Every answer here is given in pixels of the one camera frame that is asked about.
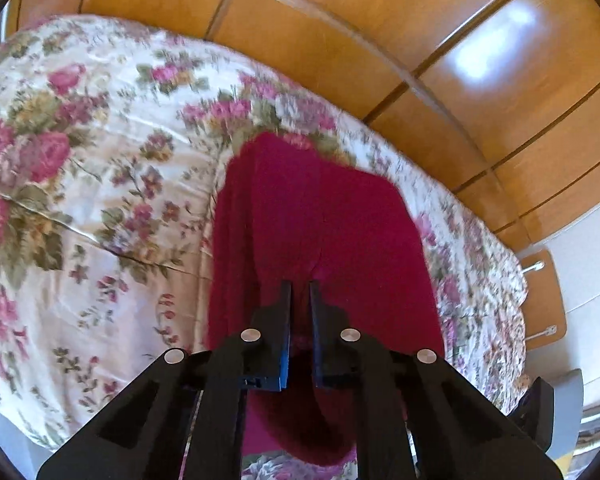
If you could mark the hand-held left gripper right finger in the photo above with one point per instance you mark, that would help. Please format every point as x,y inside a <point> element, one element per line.
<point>316,340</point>

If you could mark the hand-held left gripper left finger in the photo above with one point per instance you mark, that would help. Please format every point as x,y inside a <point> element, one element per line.
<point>285,340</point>

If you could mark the magenta knit garment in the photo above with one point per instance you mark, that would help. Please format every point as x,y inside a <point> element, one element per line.
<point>290,210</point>

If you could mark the black object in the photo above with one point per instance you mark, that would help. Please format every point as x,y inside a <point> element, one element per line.
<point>535,410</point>

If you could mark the floral bedspread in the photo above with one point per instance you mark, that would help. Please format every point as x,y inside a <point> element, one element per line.
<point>105,160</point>

